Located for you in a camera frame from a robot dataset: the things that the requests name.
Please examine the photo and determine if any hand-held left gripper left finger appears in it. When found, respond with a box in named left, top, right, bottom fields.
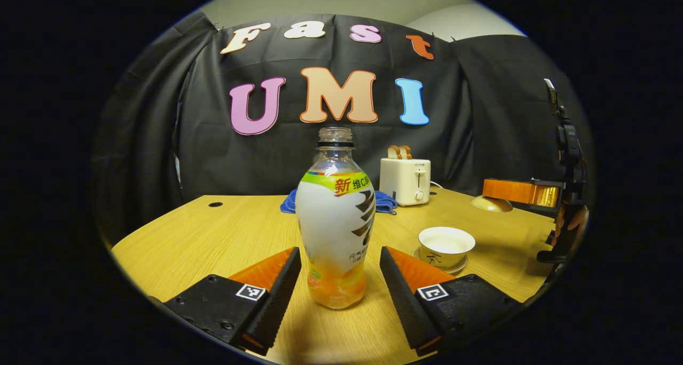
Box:
left=164, top=247, right=302, bottom=355

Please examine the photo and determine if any clear labelled water bottle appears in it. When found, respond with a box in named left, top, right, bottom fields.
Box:
left=295, top=128, right=377, bottom=310

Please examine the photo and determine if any black backdrop cloth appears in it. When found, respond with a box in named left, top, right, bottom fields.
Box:
left=92, top=10, right=593, bottom=248

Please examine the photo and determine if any white toaster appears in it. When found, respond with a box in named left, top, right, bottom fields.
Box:
left=379, top=158, right=432, bottom=207

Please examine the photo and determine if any cream ceramic teacup lid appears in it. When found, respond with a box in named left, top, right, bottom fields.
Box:
left=470, top=195, right=514, bottom=213

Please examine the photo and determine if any cream ceramic teacup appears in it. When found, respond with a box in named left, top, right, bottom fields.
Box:
left=418, top=226, right=476, bottom=270

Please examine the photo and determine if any cream ceramic saucer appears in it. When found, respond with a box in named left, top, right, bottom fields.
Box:
left=410, top=247, right=470, bottom=275

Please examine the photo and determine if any blue folded towel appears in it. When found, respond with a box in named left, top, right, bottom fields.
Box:
left=280, top=188, right=399, bottom=216

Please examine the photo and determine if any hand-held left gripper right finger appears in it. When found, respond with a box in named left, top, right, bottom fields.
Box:
left=380, top=246, right=526, bottom=355

